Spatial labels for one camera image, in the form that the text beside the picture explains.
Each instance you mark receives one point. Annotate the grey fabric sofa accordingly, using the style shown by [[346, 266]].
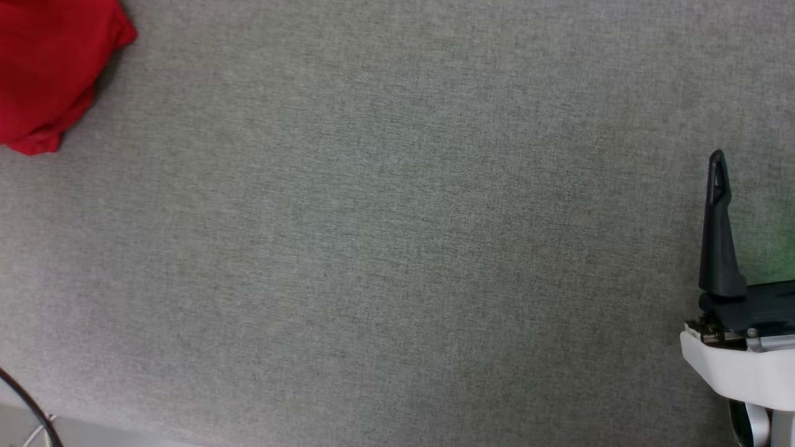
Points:
[[397, 236]]

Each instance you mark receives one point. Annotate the red basketball jersey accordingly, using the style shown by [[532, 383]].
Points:
[[43, 68]]

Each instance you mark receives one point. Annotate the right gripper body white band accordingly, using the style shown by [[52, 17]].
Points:
[[751, 372]]

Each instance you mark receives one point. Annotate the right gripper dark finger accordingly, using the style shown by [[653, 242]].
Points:
[[717, 248]]

